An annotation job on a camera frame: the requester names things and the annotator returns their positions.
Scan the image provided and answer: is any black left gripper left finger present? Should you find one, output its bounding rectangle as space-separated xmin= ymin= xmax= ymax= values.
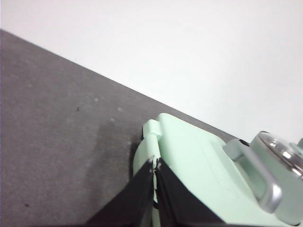
xmin=85 ymin=155 xmax=156 ymax=227

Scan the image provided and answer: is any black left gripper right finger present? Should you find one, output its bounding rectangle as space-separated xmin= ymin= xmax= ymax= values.
xmin=155 ymin=158 xmax=228 ymax=227

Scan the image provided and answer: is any silver control knob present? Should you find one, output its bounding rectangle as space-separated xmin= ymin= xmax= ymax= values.
xmin=250 ymin=131 xmax=303 ymax=183

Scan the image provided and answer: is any mint green breakfast machine base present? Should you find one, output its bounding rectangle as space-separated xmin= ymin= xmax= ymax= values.
xmin=132 ymin=132 xmax=303 ymax=227

